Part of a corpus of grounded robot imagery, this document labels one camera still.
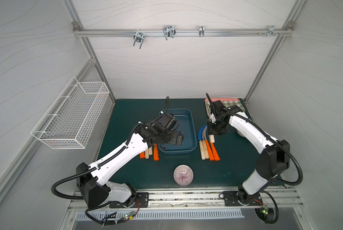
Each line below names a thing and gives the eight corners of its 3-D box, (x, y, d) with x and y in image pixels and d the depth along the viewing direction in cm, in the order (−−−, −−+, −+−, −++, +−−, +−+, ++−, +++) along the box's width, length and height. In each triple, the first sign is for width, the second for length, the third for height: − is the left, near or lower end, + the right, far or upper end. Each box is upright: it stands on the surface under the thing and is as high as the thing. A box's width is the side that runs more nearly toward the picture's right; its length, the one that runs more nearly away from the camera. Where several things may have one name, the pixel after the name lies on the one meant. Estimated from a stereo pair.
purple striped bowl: (173, 185, 79) (173, 183, 76) (173, 167, 86) (173, 164, 83) (193, 185, 79) (194, 183, 76) (191, 167, 86) (192, 164, 83)
